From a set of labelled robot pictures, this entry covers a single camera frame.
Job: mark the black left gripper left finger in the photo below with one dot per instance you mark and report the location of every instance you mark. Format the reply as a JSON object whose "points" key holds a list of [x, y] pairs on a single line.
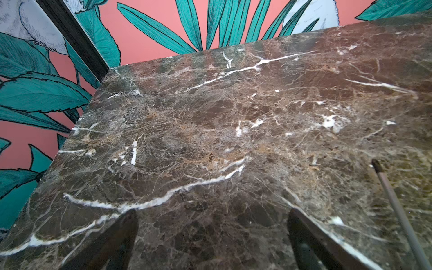
{"points": [[112, 250]]}

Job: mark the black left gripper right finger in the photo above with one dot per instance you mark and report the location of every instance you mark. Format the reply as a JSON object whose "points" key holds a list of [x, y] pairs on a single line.
{"points": [[316, 250]]}

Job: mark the green black handled screwdriver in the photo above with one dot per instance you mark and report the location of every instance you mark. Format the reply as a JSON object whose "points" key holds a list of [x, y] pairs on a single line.
{"points": [[413, 241]]}

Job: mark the black left corner post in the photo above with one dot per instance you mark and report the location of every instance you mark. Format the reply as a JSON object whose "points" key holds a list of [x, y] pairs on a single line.
{"points": [[71, 29]]}

